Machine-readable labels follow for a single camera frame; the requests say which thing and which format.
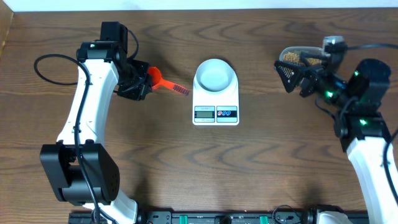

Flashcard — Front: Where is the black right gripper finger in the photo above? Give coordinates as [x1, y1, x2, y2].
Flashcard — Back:
[274, 60, 307, 93]
[299, 52, 328, 62]

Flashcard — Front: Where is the orange measuring scoop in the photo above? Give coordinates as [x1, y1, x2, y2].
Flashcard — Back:
[148, 67, 190, 96]

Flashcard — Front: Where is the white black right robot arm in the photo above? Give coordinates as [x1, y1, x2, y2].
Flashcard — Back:
[274, 50, 397, 223]

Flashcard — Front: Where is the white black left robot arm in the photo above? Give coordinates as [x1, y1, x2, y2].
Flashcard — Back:
[40, 38, 152, 223]

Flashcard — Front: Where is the grey round bowl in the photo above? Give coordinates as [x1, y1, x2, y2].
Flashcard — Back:
[195, 58, 236, 93]

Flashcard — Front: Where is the white digital kitchen scale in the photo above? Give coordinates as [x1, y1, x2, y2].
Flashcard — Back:
[192, 76, 240, 126]

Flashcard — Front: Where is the clear plastic container of beans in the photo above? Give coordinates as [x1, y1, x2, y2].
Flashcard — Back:
[279, 46, 327, 66]

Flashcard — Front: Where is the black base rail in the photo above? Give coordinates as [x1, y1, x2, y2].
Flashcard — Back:
[68, 210, 369, 224]

